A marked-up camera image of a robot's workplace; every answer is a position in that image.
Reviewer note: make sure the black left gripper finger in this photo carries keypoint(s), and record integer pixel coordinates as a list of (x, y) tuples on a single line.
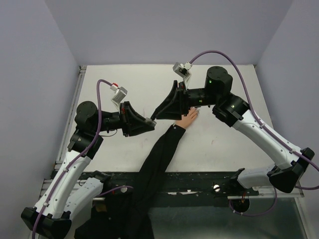
[(131, 130), (130, 115)]

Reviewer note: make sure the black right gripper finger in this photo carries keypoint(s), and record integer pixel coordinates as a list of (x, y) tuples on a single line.
[(171, 102), (169, 116)]

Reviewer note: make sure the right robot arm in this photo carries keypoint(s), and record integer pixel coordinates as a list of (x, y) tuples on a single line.
[(289, 161)]

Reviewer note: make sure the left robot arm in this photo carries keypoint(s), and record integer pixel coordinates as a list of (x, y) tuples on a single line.
[(53, 214)]

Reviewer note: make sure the black sleeve forearm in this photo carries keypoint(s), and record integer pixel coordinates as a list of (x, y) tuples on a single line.
[(126, 215)]

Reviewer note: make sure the glitter nail polish bottle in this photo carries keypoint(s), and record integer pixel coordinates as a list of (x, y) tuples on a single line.
[(151, 122)]

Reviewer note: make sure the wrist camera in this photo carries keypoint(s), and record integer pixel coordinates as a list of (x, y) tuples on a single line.
[(119, 94), (183, 70)]

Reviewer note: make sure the mannequin hand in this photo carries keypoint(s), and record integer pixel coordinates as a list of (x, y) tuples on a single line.
[(187, 120)]

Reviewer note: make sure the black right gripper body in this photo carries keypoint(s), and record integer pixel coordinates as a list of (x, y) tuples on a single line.
[(193, 97)]

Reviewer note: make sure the aluminium rail frame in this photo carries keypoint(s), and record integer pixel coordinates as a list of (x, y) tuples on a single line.
[(209, 145)]

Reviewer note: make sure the metal sheet panel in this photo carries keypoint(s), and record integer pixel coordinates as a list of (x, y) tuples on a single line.
[(283, 222)]

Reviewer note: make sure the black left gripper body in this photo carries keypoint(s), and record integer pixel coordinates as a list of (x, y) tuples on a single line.
[(119, 119)]

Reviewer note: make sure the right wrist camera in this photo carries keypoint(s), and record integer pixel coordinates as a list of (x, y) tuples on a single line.
[(183, 70)]

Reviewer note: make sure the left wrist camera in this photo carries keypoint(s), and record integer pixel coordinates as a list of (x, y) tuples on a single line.
[(119, 94)]

